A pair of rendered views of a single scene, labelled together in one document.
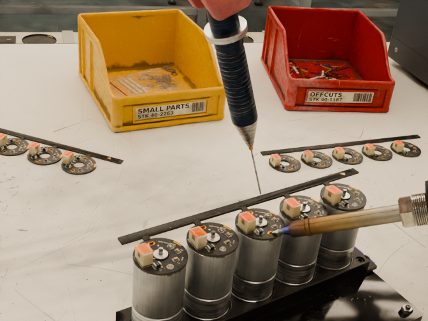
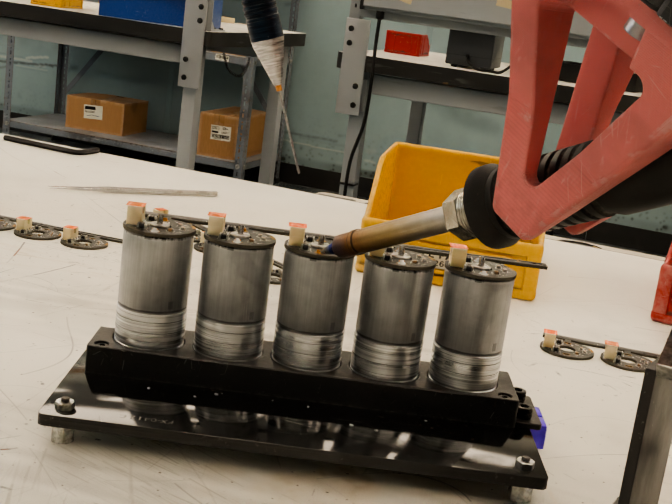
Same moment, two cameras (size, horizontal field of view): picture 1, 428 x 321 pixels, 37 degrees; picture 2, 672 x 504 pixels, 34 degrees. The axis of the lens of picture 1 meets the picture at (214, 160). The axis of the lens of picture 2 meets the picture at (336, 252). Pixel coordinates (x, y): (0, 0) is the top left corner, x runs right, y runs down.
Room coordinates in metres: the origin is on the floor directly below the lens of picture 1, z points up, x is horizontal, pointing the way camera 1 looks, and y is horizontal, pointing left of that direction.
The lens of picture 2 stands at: (-0.04, -0.24, 0.90)
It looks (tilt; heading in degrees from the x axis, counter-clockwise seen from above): 13 degrees down; 35
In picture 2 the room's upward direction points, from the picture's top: 8 degrees clockwise
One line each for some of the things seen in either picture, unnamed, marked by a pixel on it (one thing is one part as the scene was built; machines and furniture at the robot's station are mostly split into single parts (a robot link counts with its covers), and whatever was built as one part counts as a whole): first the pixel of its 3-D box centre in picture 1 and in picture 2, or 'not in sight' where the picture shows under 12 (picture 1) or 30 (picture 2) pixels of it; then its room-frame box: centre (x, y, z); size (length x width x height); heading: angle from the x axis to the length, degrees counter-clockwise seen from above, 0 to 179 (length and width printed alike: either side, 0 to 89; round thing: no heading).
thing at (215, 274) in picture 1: (207, 277); (232, 303); (0.24, 0.00, 0.79); 0.02 x 0.02 x 0.05
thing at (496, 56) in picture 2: not in sight; (475, 48); (2.41, 1.13, 0.80); 0.15 x 0.12 x 0.10; 19
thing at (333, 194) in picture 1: (334, 194); (460, 255); (0.28, -0.07, 0.82); 0.01 x 0.01 x 0.01; 35
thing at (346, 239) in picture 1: (334, 232); (469, 334); (0.29, -0.07, 0.79); 0.02 x 0.02 x 0.05
